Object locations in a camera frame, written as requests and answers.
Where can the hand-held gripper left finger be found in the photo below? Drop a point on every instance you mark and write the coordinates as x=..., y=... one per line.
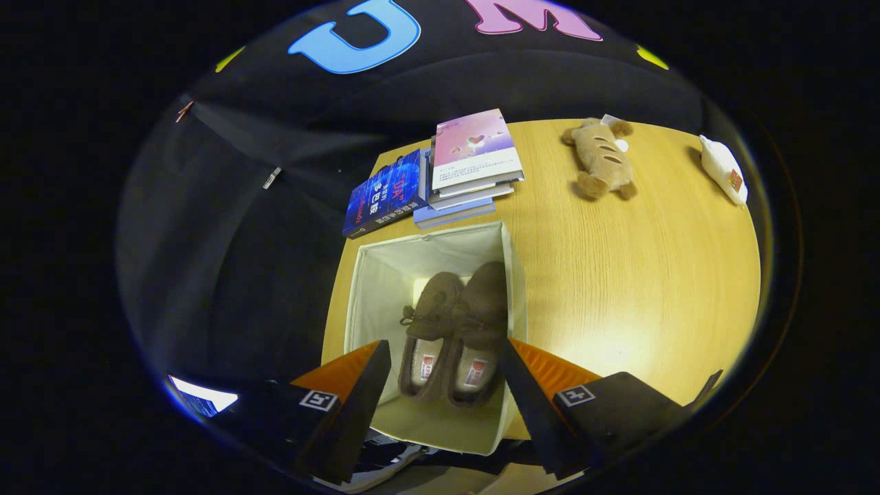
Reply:
x=347, y=426

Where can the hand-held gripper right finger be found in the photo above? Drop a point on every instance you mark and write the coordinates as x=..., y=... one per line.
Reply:
x=533, y=419

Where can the brown fluffy shoe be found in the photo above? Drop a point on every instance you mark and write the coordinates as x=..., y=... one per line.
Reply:
x=485, y=295
x=433, y=295

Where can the cream fabric storage box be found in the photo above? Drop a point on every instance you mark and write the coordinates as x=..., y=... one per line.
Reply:
x=385, y=275

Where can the open laptop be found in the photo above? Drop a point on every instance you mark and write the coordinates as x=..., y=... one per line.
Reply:
x=206, y=399

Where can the light blue book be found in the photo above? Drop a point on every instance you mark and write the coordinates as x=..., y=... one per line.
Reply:
x=454, y=214

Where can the grey book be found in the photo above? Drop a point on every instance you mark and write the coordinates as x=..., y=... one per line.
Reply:
x=474, y=194

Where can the dark blue book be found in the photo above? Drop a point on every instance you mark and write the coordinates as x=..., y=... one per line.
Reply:
x=385, y=196

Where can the white clothes peg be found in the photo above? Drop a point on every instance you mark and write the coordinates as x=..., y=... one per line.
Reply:
x=271, y=177

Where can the brown bread plush toy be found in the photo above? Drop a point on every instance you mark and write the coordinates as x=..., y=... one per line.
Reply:
x=601, y=161

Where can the pink cover book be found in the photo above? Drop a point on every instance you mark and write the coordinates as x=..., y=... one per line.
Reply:
x=474, y=144

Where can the white plush toy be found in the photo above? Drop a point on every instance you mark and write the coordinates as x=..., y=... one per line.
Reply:
x=722, y=168

